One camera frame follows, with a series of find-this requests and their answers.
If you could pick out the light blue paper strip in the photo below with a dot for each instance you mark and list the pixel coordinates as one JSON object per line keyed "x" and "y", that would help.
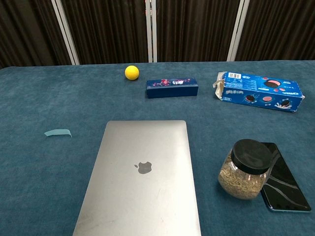
{"x": 57, "y": 132}

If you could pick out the silver closed laptop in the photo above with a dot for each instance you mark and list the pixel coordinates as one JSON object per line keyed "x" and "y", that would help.
{"x": 140, "y": 186}

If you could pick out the dark blue long box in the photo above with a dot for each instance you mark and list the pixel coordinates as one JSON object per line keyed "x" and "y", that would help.
{"x": 172, "y": 89}

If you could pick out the yellow ball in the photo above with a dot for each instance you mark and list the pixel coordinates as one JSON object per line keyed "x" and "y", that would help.
{"x": 132, "y": 72}

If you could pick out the dark pleated screen panel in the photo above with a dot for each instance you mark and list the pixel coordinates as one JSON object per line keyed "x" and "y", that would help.
{"x": 197, "y": 29}
{"x": 105, "y": 29}
{"x": 27, "y": 32}
{"x": 278, "y": 29}

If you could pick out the grain jar with black lid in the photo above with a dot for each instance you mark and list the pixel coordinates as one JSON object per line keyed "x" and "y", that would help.
{"x": 248, "y": 157}

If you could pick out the blue Oreo cookie box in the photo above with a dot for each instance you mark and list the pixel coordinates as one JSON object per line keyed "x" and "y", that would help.
{"x": 258, "y": 92}

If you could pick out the blue felt table cloth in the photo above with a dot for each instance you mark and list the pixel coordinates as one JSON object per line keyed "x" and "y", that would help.
{"x": 49, "y": 186}

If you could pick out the black smartphone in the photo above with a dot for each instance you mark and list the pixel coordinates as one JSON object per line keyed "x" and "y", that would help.
{"x": 285, "y": 186}

